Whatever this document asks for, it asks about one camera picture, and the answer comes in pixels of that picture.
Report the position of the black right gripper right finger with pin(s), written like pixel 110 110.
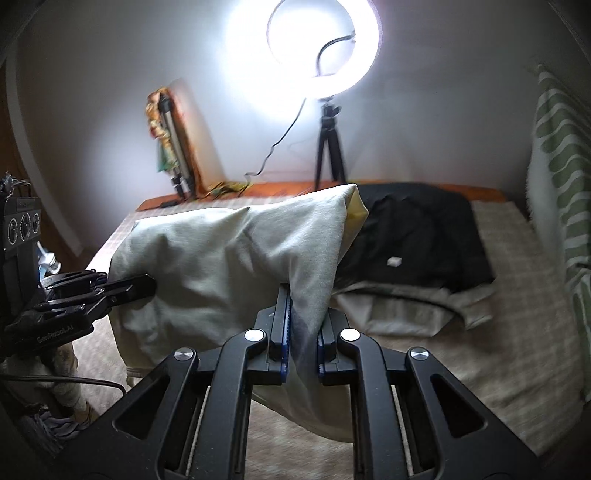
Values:
pixel 412 418

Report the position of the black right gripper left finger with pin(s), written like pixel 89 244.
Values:
pixel 189 417

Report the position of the cream white tank top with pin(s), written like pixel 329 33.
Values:
pixel 216 268

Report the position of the gloved left hand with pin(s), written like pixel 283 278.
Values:
pixel 68 394

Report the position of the pink white checked bedspread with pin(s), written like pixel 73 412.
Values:
pixel 525 363

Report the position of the black folded garment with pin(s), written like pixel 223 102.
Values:
pixel 416 235

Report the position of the folded silver black tripod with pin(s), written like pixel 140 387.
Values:
pixel 181 176

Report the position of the colourful floral cloth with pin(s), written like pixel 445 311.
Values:
pixel 158 130

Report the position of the orange patterned fabric strip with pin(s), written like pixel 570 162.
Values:
pixel 185 126

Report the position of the orange bed sheet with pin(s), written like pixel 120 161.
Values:
pixel 284 189

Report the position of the green white patterned pillow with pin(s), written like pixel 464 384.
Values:
pixel 558 195

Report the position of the black mini tripod stand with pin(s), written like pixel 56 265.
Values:
pixel 328 142

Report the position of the white ring light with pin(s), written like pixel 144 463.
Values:
pixel 289 51

